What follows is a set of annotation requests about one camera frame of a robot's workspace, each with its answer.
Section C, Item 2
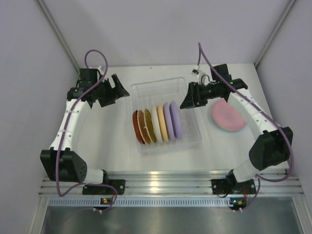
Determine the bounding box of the aluminium mounting rail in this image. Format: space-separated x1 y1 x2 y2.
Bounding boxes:
39 170 304 195

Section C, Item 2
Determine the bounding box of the perforated metal cable tray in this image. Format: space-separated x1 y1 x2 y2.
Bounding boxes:
49 197 245 207

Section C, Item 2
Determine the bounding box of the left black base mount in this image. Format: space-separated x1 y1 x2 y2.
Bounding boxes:
82 179 125 195

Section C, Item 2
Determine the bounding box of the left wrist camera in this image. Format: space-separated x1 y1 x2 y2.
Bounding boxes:
88 65 104 76

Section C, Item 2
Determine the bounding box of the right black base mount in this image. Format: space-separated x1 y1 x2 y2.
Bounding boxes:
211 178 256 197

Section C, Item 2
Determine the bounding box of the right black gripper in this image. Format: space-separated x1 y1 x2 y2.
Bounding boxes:
180 82 219 109

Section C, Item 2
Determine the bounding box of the white plate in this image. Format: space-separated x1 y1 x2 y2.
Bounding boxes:
151 106 163 143

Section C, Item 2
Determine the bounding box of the purple plate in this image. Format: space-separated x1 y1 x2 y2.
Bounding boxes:
169 101 183 140

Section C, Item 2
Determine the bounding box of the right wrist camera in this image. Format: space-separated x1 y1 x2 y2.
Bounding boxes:
192 65 209 84

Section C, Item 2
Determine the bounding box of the orange brown plate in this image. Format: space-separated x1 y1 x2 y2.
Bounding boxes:
137 110 151 144

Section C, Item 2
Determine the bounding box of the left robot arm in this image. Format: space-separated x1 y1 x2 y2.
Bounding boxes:
40 68 129 194

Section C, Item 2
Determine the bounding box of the clear wire dish rack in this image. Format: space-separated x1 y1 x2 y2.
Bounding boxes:
131 77 202 154

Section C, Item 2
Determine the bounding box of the dark red plate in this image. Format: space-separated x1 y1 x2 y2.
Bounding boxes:
132 110 145 144

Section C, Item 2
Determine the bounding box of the blue plate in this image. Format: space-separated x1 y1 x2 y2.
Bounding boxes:
214 121 246 132

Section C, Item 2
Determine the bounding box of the olive gold plate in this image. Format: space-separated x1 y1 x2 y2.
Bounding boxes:
144 109 156 143

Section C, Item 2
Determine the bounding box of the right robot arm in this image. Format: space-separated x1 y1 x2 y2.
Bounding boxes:
180 64 293 194

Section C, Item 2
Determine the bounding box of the tan yellow plate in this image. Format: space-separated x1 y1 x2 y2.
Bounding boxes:
213 118 246 132

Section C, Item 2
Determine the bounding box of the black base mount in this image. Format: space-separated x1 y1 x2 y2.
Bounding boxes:
82 179 125 195
211 178 256 197

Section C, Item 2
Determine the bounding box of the pink plate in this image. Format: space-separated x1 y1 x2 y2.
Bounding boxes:
212 99 244 120

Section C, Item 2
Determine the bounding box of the light orange plate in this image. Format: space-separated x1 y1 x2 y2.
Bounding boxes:
156 103 169 142

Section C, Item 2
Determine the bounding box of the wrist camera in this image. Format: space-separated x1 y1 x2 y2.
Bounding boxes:
88 65 104 76
192 65 209 84

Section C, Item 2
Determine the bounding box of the lavender plate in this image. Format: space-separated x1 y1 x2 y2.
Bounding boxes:
163 102 176 141

